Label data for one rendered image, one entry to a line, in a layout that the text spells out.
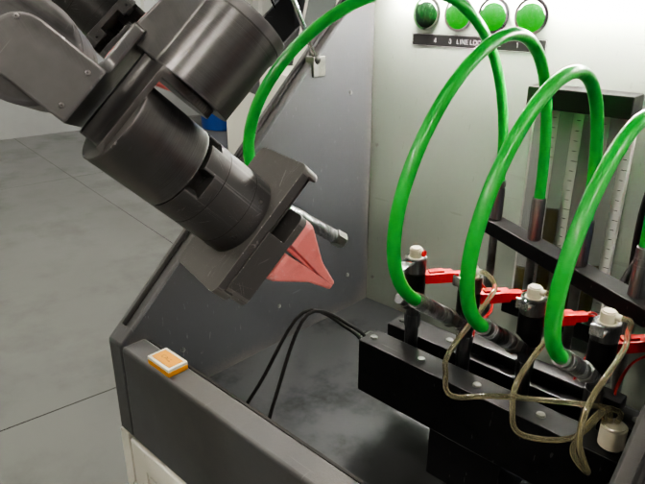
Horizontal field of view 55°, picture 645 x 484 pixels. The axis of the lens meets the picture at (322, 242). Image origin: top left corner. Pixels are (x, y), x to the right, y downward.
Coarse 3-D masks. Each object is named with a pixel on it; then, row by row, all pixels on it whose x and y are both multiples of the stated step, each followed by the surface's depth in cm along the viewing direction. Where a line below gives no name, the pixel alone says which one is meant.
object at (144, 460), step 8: (136, 440) 93; (136, 448) 93; (144, 448) 92; (136, 456) 94; (144, 456) 92; (152, 456) 90; (136, 464) 95; (144, 464) 93; (152, 464) 91; (160, 464) 89; (136, 472) 96; (144, 472) 94; (152, 472) 91; (160, 472) 89; (168, 472) 87; (144, 480) 94; (152, 480) 92; (160, 480) 90; (168, 480) 88; (176, 480) 86
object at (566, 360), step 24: (624, 144) 51; (600, 168) 51; (600, 192) 50; (576, 216) 50; (576, 240) 50; (552, 288) 50; (552, 312) 51; (552, 336) 52; (552, 360) 56; (576, 360) 56
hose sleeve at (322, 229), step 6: (294, 210) 78; (300, 210) 78; (306, 216) 79; (312, 216) 80; (312, 222) 79; (318, 222) 80; (318, 228) 80; (324, 228) 80; (330, 228) 81; (318, 234) 81; (324, 234) 81; (330, 234) 81; (336, 234) 81; (330, 240) 81
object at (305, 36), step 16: (352, 0) 71; (368, 0) 72; (448, 0) 76; (464, 0) 77; (336, 16) 71; (480, 16) 79; (304, 32) 71; (320, 32) 71; (480, 32) 80; (288, 48) 71; (496, 48) 81; (496, 64) 82; (272, 80) 71; (496, 80) 83; (256, 96) 71; (496, 96) 85; (256, 112) 71
